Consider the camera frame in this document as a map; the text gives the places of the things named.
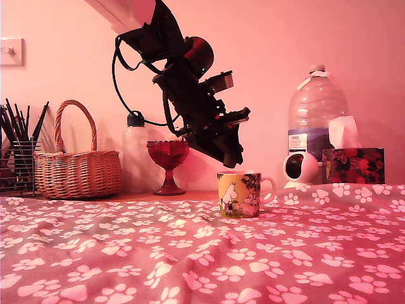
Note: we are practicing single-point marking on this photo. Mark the large clear water bottle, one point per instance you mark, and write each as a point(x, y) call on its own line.
point(313, 104)

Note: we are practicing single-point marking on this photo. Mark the small white round camera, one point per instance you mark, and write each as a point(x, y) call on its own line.
point(307, 168)

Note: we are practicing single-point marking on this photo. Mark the wall switch plate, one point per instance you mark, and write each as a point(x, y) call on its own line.
point(12, 53)

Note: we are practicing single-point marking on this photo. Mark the clear bottle with black cap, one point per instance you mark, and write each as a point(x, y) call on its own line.
point(133, 164)

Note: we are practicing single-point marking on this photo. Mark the grey gripper camera box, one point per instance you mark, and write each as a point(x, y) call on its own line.
point(224, 80)

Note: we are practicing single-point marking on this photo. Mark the paw-print cloth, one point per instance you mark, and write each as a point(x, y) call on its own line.
point(202, 253)

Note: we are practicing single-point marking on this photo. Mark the white tissue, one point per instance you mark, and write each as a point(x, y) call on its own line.
point(343, 133)

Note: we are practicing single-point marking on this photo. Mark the red glass goblet bowl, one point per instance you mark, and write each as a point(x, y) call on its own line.
point(167, 158)

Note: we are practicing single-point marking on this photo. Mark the yellow cartoon mug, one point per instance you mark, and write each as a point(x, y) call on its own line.
point(234, 196)

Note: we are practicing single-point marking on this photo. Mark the floral tissue box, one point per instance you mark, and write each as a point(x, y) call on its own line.
point(354, 166)

